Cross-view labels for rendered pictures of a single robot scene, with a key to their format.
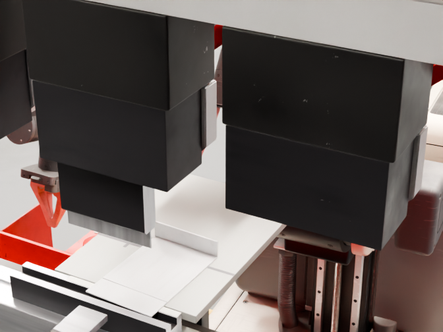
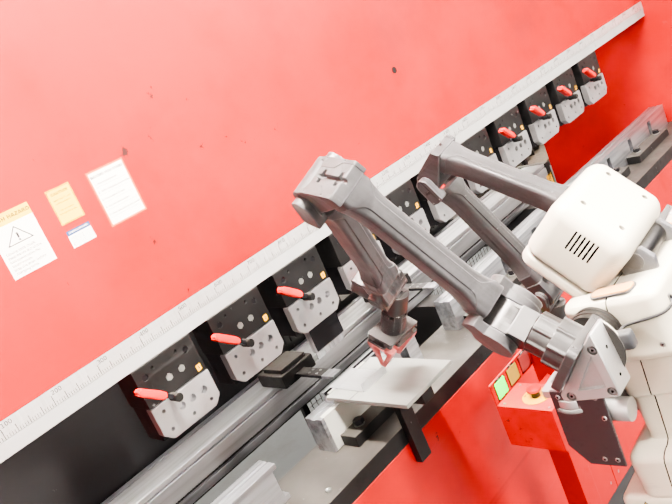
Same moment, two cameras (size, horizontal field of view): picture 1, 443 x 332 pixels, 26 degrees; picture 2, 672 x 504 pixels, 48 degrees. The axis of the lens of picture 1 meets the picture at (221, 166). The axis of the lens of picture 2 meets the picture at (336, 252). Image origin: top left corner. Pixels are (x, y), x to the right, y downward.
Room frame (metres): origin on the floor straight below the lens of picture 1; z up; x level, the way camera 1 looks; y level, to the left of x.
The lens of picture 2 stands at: (1.55, -1.48, 1.78)
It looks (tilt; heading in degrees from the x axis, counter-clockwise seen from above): 15 degrees down; 111
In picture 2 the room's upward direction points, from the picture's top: 23 degrees counter-clockwise
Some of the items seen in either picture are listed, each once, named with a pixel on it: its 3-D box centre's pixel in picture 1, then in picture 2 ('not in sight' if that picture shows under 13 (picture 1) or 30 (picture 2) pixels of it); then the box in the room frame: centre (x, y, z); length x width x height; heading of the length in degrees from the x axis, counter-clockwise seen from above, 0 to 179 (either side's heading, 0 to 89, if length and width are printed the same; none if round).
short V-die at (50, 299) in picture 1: (93, 304); (352, 375); (0.84, 0.14, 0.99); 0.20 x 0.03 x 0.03; 62
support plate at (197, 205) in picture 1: (184, 237); (387, 380); (0.95, 0.04, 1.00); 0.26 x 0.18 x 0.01; 152
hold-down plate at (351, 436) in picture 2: not in sight; (386, 405); (0.89, 0.12, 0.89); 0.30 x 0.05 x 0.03; 62
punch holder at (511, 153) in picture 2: not in sight; (503, 139); (1.29, 0.97, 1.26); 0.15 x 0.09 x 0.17; 62
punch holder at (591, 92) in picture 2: not in sight; (583, 80); (1.58, 1.50, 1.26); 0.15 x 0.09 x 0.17; 62
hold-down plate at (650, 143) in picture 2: not in sight; (648, 146); (1.74, 1.67, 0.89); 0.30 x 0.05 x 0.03; 62
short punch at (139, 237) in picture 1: (106, 194); (324, 332); (0.82, 0.11, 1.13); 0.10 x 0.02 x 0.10; 62
